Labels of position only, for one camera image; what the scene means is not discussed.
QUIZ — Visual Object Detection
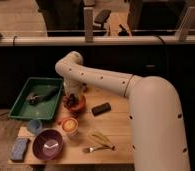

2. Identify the wooden board table top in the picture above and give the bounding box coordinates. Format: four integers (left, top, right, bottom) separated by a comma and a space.
7, 79, 136, 166

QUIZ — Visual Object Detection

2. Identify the silver fork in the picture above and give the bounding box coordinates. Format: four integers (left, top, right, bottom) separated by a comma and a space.
82, 146, 109, 153

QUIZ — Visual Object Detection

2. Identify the small light blue cup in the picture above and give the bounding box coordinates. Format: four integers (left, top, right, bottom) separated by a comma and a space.
27, 119, 42, 135

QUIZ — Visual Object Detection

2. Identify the red bowl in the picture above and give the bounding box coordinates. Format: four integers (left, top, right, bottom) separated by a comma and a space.
62, 96, 86, 113

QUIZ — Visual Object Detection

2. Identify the white horizontal rail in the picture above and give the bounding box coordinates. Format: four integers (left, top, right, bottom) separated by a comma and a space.
0, 35, 195, 46

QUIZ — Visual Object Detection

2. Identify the dark tool in tray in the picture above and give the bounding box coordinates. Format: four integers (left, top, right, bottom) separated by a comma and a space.
26, 87, 59, 105

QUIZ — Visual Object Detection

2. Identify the orange cup with yellow inside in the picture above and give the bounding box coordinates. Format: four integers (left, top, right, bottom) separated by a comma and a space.
61, 117, 78, 137

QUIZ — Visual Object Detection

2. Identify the blue sponge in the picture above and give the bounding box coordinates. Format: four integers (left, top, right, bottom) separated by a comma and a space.
10, 138, 30, 162

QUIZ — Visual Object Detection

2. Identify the dark red grape bunch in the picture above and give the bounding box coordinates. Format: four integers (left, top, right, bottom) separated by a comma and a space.
66, 94, 78, 107

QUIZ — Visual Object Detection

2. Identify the purple bowl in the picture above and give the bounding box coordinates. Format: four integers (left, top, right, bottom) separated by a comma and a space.
32, 129, 64, 161

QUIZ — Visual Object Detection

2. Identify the black rectangular block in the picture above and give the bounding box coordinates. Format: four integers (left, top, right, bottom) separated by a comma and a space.
91, 103, 111, 116

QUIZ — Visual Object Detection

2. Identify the green plastic tray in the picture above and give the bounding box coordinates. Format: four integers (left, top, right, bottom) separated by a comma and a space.
8, 77, 63, 121

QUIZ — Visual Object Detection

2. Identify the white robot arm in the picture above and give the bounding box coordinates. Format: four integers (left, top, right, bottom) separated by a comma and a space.
55, 51, 191, 171

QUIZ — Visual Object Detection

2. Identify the black office chair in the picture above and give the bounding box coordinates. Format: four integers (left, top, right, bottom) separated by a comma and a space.
93, 9, 111, 36

